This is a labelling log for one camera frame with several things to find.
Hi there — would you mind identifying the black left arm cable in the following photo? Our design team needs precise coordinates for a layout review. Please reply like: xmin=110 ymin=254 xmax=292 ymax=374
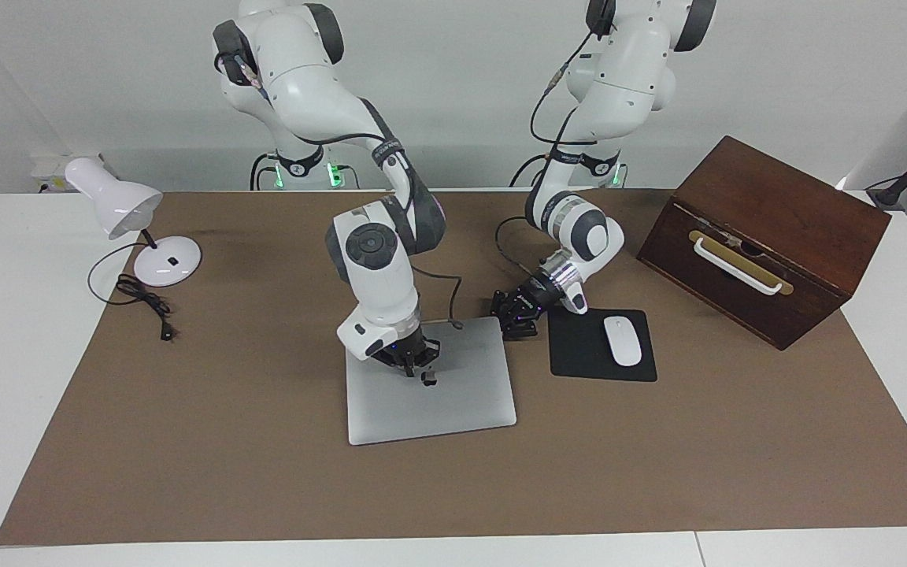
xmin=496 ymin=31 xmax=605 ymax=278

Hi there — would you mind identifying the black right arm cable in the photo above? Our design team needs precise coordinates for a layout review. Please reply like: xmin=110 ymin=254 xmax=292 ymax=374
xmin=237 ymin=59 xmax=464 ymax=328

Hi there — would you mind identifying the white computer mouse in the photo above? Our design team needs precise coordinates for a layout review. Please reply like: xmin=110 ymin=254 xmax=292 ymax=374
xmin=603 ymin=315 xmax=643 ymax=368

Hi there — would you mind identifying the white desk lamp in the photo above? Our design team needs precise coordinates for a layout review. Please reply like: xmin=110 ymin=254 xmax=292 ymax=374
xmin=64 ymin=156 xmax=204 ymax=288

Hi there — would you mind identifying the black mouse pad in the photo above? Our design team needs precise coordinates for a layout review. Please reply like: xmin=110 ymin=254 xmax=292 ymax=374
xmin=547 ymin=306 xmax=658 ymax=384

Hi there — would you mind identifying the brown table mat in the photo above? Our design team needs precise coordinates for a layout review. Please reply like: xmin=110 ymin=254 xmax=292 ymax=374
xmin=0 ymin=189 xmax=907 ymax=546

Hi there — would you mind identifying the black base cable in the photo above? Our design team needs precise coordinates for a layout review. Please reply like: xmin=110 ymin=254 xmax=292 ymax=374
xmin=249 ymin=152 xmax=280 ymax=191
xmin=509 ymin=154 xmax=553 ymax=188

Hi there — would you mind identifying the white wall outlet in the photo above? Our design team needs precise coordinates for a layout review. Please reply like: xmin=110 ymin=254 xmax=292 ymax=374
xmin=31 ymin=154 xmax=104 ymax=194

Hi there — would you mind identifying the white box handle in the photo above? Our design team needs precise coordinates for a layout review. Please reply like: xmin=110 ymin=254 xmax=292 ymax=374
xmin=694 ymin=236 xmax=783 ymax=296

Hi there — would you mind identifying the dark wooden box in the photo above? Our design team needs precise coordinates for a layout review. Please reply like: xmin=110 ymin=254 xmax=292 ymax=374
xmin=636 ymin=135 xmax=893 ymax=351

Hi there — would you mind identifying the grey laptop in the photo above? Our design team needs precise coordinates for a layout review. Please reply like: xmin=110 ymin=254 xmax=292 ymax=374
xmin=345 ymin=317 xmax=517 ymax=447

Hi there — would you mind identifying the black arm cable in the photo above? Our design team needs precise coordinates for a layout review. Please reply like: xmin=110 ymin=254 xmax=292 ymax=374
xmin=237 ymin=59 xmax=464 ymax=328
xmin=496 ymin=31 xmax=605 ymax=278

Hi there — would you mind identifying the black lamp cable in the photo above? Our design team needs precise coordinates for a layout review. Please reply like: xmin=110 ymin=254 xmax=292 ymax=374
xmin=87 ymin=240 xmax=179 ymax=342

